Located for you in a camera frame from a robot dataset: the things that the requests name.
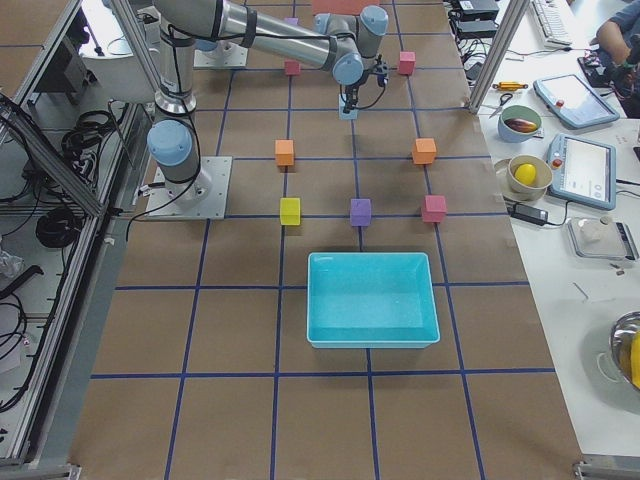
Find purple block far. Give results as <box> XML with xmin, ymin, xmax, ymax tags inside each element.
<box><xmin>349</xmin><ymin>198</ymin><xmax>372</xmax><ymax>227</ymax></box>

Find yellow block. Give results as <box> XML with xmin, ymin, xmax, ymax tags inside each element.
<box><xmin>279</xmin><ymin>197</ymin><xmax>301</xmax><ymax>226</ymax></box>

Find blue bowl with fruit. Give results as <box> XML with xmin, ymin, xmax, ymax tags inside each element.
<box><xmin>497</xmin><ymin>105</ymin><xmax>542</xmax><ymax>143</ymax></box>

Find orange block left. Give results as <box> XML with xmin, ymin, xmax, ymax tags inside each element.
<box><xmin>412</xmin><ymin>138</ymin><xmax>437</xmax><ymax>165</ymax></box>

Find pink block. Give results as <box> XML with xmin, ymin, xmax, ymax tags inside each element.
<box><xmin>421</xmin><ymin>195</ymin><xmax>448</xmax><ymax>223</ymax></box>
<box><xmin>397</xmin><ymin>51</ymin><xmax>416</xmax><ymax>76</ymax></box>
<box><xmin>284</xmin><ymin>59</ymin><xmax>301</xmax><ymax>76</ymax></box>

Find aluminium frame post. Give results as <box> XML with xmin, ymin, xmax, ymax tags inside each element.
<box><xmin>468</xmin><ymin>0</ymin><xmax>529</xmax><ymax>114</ymax></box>

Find orange block right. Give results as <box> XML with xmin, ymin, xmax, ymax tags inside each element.
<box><xmin>274</xmin><ymin>139</ymin><xmax>295</xmax><ymax>167</ymax></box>

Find teal plastic tray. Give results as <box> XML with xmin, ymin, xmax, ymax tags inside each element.
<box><xmin>306</xmin><ymin>252</ymin><xmax>441</xmax><ymax>349</ymax></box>

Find metal bowl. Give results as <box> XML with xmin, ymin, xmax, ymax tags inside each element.
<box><xmin>596</xmin><ymin>311</ymin><xmax>639</xmax><ymax>393</ymax></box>

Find orange block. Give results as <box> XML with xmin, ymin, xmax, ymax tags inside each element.
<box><xmin>274</xmin><ymin>139</ymin><xmax>295</xmax><ymax>167</ymax></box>
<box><xmin>412</xmin><ymin>138</ymin><xmax>437</xmax><ymax>165</ymax></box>

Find light blue block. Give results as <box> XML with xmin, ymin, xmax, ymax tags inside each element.
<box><xmin>338</xmin><ymin>95</ymin><xmax>358</xmax><ymax>120</ymax></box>

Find kitchen scale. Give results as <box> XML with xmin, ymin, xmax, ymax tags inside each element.
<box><xmin>567</xmin><ymin>217</ymin><xmax>639</xmax><ymax>261</ymax></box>

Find black power adapter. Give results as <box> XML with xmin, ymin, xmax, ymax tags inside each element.
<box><xmin>507</xmin><ymin>203</ymin><xmax>548</xmax><ymax>226</ymax></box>

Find gold metal cylinder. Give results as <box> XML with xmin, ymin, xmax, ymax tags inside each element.
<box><xmin>492</xmin><ymin>81</ymin><xmax>529</xmax><ymax>92</ymax></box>

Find scissors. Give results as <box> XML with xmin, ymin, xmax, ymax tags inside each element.
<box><xmin>490</xmin><ymin>92</ymin><xmax>513</xmax><ymax>117</ymax></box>

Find teach pendant far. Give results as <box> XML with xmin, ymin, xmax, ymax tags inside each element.
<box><xmin>533</xmin><ymin>74</ymin><xmax>619</xmax><ymax>130</ymax></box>

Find pink block middle left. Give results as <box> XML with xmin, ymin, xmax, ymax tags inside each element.
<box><xmin>397</xmin><ymin>51</ymin><xmax>416</xmax><ymax>76</ymax></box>

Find pink block middle right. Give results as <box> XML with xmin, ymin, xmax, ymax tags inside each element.
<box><xmin>284</xmin><ymin>59</ymin><xmax>301</xmax><ymax>76</ymax></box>

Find pink plastic tray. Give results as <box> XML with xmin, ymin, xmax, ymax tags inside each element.
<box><xmin>311</xmin><ymin>0</ymin><xmax>380</xmax><ymax>15</ymax></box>

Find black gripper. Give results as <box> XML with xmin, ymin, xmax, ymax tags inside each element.
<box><xmin>343</xmin><ymin>55</ymin><xmax>389</xmax><ymax>112</ymax></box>

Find pink block far left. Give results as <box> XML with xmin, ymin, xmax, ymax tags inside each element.
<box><xmin>421</xmin><ymin>195</ymin><xmax>448</xmax><ymax>223</ymax></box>

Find yellow lemon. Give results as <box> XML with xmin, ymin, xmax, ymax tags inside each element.
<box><xmin>513</xmin><ymin>163</ymin><xmax>537</xmax><ymax>186</ymax></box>

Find teach pendant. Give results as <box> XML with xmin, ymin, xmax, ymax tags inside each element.
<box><xmin>533</xmin><ymin>74</ymin><xmax>619</xmax><ymax>130</ymax></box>
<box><xmin>547</xmin><ymin>134</ymin><xmax>617</xmax><ymax>211</ymax></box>

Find cream bowl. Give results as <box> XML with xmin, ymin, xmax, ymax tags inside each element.
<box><xmin>506</xmin><ymin>155</ymin><xmax>553</xmax><ymax>200</ymax></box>

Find teach pendant near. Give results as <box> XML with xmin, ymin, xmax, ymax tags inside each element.
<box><xmin>547</xmin><ymin>134</ymin><xmax>617</xmax><ymax>211</ymax></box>

